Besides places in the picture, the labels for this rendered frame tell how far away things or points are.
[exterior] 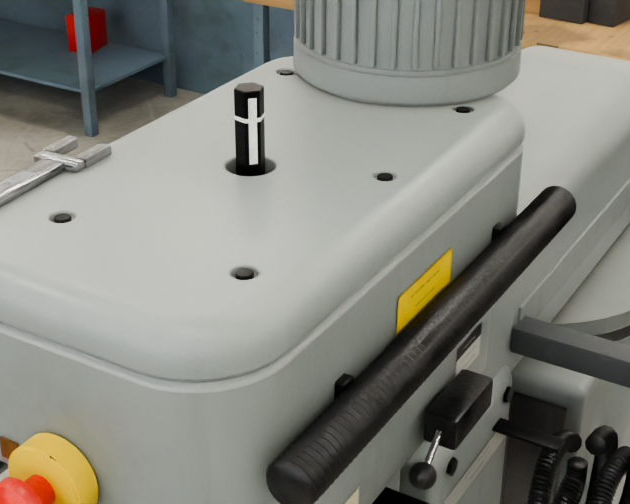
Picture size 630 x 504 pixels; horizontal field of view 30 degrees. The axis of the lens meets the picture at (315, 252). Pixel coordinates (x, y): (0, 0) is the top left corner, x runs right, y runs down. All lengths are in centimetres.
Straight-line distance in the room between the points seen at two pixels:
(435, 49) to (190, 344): 39
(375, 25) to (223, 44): 529
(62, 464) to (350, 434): 18
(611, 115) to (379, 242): 64
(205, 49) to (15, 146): 116
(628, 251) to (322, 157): 69
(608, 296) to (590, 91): 24
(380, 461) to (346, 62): 32
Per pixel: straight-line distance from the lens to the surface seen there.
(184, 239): 75
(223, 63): 626
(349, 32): 96
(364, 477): 88
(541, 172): 119
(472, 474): 113
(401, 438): 93
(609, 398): 139
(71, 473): 74
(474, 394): 96
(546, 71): 146
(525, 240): 95
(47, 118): 618
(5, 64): 631
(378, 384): 76
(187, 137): 90
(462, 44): 96
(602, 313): 134
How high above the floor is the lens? 223
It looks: 28 degrees down
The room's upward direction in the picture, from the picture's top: straight up
